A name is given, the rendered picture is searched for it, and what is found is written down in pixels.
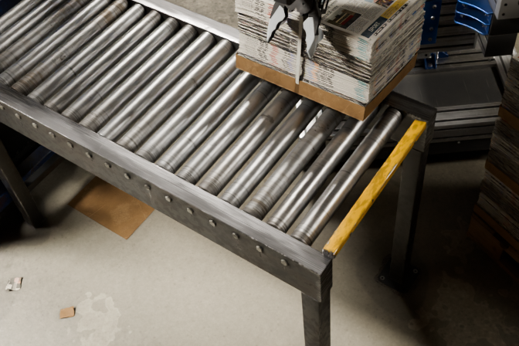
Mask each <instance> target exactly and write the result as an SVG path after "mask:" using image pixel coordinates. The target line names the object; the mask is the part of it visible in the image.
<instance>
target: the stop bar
mask: <svg viewBox="0 0 519 346"><path fill-rule="evenodd" d="M426 126H427V123H426V122H425V121H423V120H420V119H417V118H416V119H415V120H414V122H413V123H412V125H411V126H410V128H409V129H408V130H407V131H406V133H405V135H404V136H403V137H402V139H401V140H400V142H399V143H398V144H397V145H396V147H395V149H394V150H393V151H392V153H391V154H390V155H389V156H388V158H387V160H386V161H385V163H384V164H383V165H382V166H381V168H380V169H379V171H378V172H377V174H376V175H375V177H374V178H373V179H372V180H371V182H370V183H369V185H368V186H367V188H366V189H365V190H364V191H363V193H362V194H361V196H360V197H359V199H358V200H357V201H356V203H355V204H354V206H353V207H352V208H351V210H350V211H349V213H348V214H347V215H346V216H345V218H344V220H343V221H342V222H341V224H340V225H339V226H338V228H337V229H336V231H335V232H334V234H333V235H332V237H331V238H330V239H329V240H328V242H327V243H326V245H325V246H324V248H323V249H322V252H323V254H324V255H326V256H328V257H330V258H332V259H334V258H335V257H336V255H337V254H338V253H339V252H340V250H341V248H342V247H343V245H344V244H345V243H346V242H347V240H348V238H349V237H350V236H352V234H353V232H354V230H355V229H356V227H357V226H358V224H359V222H360V221H361V220H362V219H363V217H364V216H365V214H366V213H367V211H368V210H369V209H370V207H371V206H372V204H373V203H374V201H375V200H376V198H377V197H378V196H379V194H380V193H381V191H382V190H383V188H384V187H385V186H386V184H387V183H388V181H389V180H390V178H391V177H392V176H393V175H394V173H395V171H396V170H397V168H398V167H399V165H400V164H401V163H402V161H403V160H404V159H405V157H406V155H407V154H408V153H409V152H410V150H411V149H412V147H413V145H414V144H416V142H417V140H418V139H419V137H420V136H421V134H422V132H423V131H424V130H425V129H426Z"/></svg>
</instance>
